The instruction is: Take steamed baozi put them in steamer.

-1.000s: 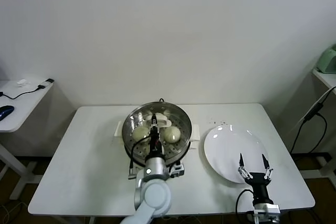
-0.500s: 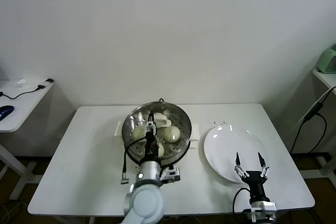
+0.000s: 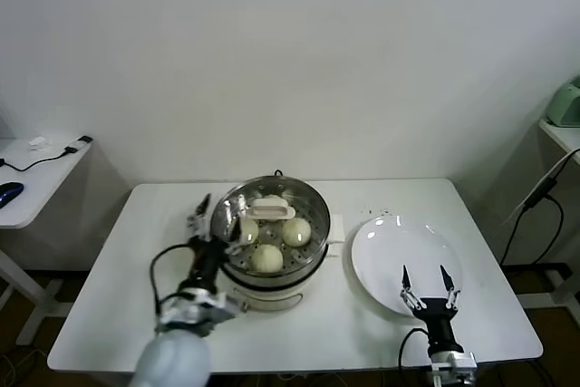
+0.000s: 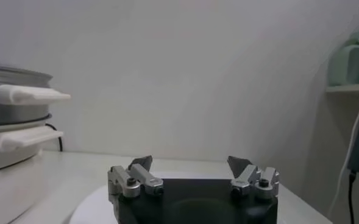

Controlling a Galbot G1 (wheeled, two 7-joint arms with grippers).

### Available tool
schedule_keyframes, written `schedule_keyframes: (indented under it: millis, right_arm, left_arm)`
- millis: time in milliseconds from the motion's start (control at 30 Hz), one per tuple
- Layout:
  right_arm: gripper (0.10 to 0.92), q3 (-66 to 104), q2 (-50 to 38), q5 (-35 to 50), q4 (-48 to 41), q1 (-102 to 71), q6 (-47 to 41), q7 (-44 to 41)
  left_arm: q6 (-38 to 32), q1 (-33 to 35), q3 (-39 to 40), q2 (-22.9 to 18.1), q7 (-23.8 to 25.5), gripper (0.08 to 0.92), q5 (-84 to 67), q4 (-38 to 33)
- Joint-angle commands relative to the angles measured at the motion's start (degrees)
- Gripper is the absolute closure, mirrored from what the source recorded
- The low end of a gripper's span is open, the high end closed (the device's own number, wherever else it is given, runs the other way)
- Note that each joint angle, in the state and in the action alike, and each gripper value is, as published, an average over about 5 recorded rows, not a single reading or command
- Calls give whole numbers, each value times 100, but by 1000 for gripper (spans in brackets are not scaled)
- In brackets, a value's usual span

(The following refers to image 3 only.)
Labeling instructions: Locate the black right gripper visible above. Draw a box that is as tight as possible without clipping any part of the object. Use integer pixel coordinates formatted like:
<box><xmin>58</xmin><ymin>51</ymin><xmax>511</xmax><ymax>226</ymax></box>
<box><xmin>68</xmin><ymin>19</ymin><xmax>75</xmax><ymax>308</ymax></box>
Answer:
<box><xmin>399</xmin><ymin>265</ymin><xmax>461</xmax><ymax>352</ymax></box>

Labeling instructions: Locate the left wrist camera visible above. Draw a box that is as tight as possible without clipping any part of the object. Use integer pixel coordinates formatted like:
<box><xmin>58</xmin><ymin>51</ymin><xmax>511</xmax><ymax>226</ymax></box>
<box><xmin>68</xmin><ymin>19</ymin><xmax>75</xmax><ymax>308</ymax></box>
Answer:
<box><xmin>156</xmin><ymin>289</ymin><xmax>241</xmax><ymax>336</ymax></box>

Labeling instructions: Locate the round glass pot lid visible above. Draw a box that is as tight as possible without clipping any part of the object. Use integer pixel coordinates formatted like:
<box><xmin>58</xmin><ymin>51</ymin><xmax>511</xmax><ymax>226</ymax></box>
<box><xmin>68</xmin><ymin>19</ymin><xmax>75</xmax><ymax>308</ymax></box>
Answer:
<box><xmin>210</xmin><ymin>185</ymin><xmax>332</xmax><ymax>270</ymax></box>

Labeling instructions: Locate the white side table with appliance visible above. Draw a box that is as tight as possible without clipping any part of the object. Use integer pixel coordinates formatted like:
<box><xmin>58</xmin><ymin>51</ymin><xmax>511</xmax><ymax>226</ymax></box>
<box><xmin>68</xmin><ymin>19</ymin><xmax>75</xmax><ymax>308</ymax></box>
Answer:
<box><xmin>516</xmin><ymin>118</ymin><xmax>580</xmax><ymax>311</ymax></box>

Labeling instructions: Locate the black power cable with adapter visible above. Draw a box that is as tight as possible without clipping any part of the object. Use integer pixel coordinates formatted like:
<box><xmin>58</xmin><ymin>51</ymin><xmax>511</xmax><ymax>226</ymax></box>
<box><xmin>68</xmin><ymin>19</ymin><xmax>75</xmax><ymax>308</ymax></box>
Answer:
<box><xmin>500</xmin><ymin>178</ymin><xmax>567</xmax><ymax>266</ymax></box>

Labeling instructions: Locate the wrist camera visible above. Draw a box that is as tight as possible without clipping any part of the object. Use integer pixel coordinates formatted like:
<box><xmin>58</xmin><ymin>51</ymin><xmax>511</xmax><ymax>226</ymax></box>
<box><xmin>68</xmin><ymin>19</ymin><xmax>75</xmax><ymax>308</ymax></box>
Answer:
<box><xmin>428</xmin><ymin>350</ymin><xmax>478</xmax><ymax>387</ymax></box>
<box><xmin>156</xmin><ymin>289</ymin><xmax>241</xmax><ymax>336</ymax></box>

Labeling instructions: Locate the blue computer mouse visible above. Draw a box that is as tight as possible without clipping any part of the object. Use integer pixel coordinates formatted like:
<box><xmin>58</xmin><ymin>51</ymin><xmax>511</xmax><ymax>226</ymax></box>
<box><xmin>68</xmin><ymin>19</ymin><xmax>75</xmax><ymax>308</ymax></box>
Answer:
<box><xmin>0</xmin><ymin>180</ymin><xmax>26</xmax><ymax>209</ymax></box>

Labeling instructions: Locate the white steamed baozi bun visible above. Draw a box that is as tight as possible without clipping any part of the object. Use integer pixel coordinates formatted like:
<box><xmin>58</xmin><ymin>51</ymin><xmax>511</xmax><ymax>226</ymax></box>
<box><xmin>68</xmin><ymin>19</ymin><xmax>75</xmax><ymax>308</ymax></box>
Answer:
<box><xmin>258</xmin><ymin>194</ymin><xmax>287</xmax><ymax>225</ymax></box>
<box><xmin>237</xmin><ymin>218</ymin><xmax>260</xmax><ymax>246</ymax></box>
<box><xmin>281</xmin><ymin>218</ymin><xmax>313</xmax><ymax>247</ymax></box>
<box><xmin>250</xmin><ymin>244</ymin><xmax>285</xmax><ymax>275</ymax></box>

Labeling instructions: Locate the round white plate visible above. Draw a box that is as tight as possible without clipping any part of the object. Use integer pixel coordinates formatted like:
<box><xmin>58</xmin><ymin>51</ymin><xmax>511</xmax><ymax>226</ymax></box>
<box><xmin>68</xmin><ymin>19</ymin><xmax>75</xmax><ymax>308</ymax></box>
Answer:
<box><xmin>352</xmin><ymin>216</ymin><xmax>463</xmax><ymax>318</ymax></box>

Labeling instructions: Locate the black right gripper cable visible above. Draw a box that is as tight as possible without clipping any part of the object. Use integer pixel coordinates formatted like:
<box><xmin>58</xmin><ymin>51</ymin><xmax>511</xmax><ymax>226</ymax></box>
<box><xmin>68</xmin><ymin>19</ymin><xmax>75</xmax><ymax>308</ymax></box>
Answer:
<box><xmin>397</xmin><ymin>326</ymin><xmax>430</xmax><ymax>372</ymax></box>

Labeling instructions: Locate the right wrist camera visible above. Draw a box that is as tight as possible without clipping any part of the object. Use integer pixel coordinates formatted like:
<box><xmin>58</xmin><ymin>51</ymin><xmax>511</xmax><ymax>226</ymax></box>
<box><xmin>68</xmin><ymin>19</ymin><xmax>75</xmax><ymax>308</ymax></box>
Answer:
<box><xmin>428</xmin><ymin>350</ymin><xmax>478</xmax><ymax>387</ymax></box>

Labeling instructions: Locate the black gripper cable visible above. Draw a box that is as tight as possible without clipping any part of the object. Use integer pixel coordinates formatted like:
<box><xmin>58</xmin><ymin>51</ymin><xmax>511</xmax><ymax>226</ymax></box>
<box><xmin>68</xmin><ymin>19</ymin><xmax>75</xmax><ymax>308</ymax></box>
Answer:
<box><xmin>397</xmin><ymin>326</ymin><xmax>430</xmax><ymax>372</ymax></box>
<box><xmin>150</xmin><ymin>244</ymin><xmax>196</xmax><ymax>315</ymax></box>

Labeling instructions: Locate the perforated steel steamer basket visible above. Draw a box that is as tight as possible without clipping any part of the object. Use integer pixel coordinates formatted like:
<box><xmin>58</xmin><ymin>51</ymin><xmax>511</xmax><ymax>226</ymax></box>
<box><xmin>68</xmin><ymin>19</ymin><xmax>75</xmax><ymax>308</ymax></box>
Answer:
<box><xmin>211</xmin><ymin>174</ymin><xmax>334</xmax><ymax>291</ymax></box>

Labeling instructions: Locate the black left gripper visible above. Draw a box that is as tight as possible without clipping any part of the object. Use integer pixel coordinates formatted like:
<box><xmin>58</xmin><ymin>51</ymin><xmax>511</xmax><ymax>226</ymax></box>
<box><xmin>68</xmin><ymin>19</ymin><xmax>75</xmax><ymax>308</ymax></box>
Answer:
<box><xmin>179</xmin><ymin>193</ymin><xmax>248</xmax><ymax>296</ymax></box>

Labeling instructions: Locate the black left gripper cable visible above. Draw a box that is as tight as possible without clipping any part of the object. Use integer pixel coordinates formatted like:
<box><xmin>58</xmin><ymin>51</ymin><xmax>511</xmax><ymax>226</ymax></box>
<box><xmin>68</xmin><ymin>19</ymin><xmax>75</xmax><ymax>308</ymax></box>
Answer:
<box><xmin>150</xmin><ymin>244</ymin><xmax>196</xmax><ymax>315</ymax></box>

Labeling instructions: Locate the white side table with mouse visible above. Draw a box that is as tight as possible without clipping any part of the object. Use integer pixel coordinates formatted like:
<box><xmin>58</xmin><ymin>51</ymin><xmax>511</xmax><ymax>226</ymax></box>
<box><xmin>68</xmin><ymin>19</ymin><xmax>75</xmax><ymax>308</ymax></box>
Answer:
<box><xmin>0</xmin><ymin>135</ymin><xmax>97</xmax><ymax>346</ymax></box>

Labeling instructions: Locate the pale green appliance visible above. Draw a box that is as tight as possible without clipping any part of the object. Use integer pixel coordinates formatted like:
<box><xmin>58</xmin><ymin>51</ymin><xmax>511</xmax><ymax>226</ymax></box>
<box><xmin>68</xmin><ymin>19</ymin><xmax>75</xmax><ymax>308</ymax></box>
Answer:
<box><xmin>546</xmin><ymin>76</ymin><xmax>580</xmax><ymax>130</ymax></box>

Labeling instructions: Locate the thin black desk cable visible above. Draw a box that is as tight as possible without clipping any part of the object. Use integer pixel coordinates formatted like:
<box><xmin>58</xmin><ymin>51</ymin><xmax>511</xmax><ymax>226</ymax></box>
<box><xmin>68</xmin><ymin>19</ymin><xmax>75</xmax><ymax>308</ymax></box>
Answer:
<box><xmin>0</xmin><ymin>145</ymin><xmax>78</xmax><ymax>171</ymax></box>

